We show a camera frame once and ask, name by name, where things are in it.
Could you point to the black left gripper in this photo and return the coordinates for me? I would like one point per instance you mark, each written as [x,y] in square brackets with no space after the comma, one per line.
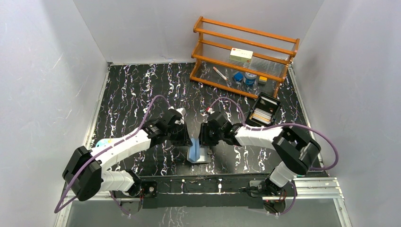
[185,135]

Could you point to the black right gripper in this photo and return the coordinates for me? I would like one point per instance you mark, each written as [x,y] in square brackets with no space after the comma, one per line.
[204,138]

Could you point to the stack of credit cards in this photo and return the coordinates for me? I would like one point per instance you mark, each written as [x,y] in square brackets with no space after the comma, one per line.
[264,110]

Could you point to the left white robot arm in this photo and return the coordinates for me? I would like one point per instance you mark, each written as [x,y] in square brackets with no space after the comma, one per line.
[88,170]

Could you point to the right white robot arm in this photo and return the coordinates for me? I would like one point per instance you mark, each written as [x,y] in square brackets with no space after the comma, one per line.
[293,144]

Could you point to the black plastic card box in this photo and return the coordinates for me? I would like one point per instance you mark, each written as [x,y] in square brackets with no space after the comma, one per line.
[254,124]

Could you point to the blue small cube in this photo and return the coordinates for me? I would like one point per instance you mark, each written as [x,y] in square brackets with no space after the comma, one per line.
[238,77]

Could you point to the red white pen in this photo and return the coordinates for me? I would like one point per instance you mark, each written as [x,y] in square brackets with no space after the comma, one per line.
[220,74]

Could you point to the blue white round can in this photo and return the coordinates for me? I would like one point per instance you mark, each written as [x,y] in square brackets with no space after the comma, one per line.
[249,79]

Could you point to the yellow black small block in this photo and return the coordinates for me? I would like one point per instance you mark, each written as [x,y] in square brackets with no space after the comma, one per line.
[262,81]

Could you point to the orange wooden shelf rack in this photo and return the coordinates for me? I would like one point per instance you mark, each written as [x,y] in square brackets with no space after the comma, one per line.
[272,56]

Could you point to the white green carton box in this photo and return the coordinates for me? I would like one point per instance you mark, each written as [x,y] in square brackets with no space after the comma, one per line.
[241,55]

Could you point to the white blue blister pack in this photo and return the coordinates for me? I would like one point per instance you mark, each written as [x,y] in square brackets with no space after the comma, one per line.
[103,142]

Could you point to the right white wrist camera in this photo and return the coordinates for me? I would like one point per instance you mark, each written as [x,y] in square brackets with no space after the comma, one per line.
[209,110]

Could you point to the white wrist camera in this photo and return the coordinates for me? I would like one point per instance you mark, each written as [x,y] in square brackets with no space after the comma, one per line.
[209,110]
[182,111]

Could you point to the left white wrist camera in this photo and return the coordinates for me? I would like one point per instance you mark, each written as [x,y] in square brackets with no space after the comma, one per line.
[182,111]

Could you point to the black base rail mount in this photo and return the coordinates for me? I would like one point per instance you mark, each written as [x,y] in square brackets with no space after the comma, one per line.
[226,190]

